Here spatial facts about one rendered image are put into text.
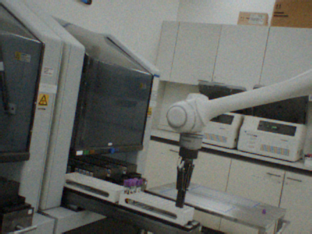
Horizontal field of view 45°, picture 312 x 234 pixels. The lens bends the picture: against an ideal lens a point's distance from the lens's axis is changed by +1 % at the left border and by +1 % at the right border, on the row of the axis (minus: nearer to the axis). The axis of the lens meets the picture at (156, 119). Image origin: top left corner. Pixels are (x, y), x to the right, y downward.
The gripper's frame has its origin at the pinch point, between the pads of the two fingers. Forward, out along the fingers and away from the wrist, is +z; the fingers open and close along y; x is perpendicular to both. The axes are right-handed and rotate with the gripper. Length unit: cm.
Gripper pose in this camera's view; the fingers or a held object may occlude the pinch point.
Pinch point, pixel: (180, 198)
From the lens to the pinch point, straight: 151.6
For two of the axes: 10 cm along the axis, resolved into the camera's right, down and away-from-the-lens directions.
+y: -4.6, -0.3, -8.9
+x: 8.7, 1.7, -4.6
